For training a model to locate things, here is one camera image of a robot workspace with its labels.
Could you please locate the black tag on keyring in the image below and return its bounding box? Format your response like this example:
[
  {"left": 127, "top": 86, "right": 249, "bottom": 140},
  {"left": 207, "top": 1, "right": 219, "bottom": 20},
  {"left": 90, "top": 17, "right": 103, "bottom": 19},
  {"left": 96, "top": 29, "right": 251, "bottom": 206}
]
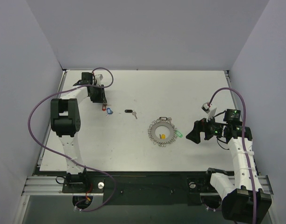
[{"left": 159, "top": 117, "right": 168, "bottom": 121}]

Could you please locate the red tag key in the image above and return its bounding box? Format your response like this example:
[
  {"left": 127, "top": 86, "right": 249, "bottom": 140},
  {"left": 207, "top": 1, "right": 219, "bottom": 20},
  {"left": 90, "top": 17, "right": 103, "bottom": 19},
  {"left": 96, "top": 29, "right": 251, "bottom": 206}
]
[{"left": 102, "top": 103, "right": 111, "bottom": 111}]

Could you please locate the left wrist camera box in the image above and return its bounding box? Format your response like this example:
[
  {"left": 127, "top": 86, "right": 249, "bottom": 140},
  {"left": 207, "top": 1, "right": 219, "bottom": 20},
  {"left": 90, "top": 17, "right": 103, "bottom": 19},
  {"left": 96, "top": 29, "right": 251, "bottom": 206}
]
[{"left": 93, "top": 74, "right": 103, "bottom": 86}]

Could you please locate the blue tag key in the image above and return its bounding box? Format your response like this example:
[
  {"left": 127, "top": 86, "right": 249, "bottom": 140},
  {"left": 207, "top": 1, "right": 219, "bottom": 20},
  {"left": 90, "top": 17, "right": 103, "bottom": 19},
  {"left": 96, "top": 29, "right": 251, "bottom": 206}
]
[{"left": 106, "top": 108, "right": 113, "bottom": 117}]

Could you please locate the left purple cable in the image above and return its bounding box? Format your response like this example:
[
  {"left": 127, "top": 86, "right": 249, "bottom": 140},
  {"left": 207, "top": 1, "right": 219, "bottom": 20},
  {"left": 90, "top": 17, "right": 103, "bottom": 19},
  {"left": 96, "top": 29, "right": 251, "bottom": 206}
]
[{"left": 27, "top": 67, "right": 117, "bottom": 212}]

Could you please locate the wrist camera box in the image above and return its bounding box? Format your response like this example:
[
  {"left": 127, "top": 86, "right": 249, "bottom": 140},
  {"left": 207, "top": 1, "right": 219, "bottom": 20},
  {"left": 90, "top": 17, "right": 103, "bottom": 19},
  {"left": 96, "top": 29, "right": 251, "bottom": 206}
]
[
  {"left": 93, "top": 74, "right": 103, "bottom": 86},
  {"left": 201, "top": 102, "right": 217, "bottom": 121}
]

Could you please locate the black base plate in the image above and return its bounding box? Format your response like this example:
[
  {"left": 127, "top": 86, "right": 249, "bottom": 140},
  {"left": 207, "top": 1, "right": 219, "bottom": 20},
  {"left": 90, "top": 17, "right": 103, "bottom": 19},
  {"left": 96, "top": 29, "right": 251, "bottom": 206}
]
[{"left": 61, "top": 171, "right": 222, "bottom": 209}]

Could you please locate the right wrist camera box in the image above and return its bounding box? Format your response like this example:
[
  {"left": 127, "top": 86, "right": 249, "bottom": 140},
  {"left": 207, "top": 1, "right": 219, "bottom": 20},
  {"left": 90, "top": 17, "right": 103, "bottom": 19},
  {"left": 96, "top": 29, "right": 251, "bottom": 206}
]
[{"left": 201, "top": 102, "right": 217, "bottom": 121}]

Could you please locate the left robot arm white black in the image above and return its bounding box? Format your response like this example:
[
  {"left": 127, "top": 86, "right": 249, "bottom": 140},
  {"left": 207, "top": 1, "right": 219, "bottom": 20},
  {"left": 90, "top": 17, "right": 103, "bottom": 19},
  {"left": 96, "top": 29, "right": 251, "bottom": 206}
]
[{"left": 50, "top": 72, "right": 107, "bottom": 192}]

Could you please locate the black tag key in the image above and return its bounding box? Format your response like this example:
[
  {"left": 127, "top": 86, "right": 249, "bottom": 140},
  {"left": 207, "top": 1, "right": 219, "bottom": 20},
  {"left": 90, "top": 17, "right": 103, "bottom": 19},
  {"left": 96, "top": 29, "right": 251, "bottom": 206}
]
[{"left": 124, "top": 109, "right": 137, "bottom": 119}]

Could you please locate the green key tag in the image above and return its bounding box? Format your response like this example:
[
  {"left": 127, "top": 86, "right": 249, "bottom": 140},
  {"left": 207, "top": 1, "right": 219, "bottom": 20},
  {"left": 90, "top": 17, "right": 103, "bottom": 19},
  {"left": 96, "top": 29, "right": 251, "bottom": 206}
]
[{"left": 175, "top": 130, "right": 183, "bottom": 138}]

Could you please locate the yellow tag key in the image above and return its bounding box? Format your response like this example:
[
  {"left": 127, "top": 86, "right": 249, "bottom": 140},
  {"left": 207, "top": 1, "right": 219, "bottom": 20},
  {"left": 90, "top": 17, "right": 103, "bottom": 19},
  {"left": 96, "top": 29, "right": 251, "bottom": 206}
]
[{"left": 159, "top": 134, "right": 166, "bottom": 139}]

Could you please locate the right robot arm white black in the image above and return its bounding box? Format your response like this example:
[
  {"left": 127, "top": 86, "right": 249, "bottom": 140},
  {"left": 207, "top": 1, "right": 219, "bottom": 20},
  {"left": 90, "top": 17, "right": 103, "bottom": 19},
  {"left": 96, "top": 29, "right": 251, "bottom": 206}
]
[{"left": 186, "top": 105, "right": 272, "bottom": 224}]

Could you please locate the metal keyring disc with rings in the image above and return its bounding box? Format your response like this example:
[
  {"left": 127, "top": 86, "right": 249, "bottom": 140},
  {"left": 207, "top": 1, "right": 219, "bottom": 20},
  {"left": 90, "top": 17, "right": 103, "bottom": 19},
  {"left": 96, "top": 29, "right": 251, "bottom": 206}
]
[{"left": 147, "top": 117, "right": 178, "bottom": 147}]

